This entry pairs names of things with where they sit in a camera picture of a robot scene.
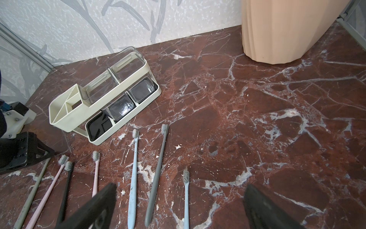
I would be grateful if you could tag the peach ribbed flower pot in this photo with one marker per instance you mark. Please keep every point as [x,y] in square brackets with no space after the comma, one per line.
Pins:
[279,32]

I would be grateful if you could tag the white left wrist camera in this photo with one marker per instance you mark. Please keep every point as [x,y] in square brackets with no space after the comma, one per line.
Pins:
[14,117]

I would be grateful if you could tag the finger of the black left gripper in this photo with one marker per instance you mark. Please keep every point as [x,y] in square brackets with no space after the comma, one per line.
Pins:
[23,151]

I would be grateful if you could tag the olive green toothbrush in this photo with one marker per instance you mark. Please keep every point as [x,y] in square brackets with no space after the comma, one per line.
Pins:
[23,214]

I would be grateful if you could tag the pink toothbrush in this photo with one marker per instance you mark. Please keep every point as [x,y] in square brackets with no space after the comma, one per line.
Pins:
[40,207]
[96,156]

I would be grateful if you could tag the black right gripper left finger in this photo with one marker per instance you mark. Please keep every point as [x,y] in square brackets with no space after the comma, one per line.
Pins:
[97,213]

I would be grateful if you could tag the light blue long toothbrush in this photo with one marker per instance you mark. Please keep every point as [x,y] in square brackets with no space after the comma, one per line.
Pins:
[133,187]

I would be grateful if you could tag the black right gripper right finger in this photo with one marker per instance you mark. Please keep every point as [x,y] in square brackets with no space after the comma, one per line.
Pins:
[263,213]

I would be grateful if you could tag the black toothbrush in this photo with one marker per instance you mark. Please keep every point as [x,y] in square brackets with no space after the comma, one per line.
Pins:
[61,216]

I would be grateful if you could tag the dark grey toothbrush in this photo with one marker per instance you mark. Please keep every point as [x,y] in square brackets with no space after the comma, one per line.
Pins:
[155,183]

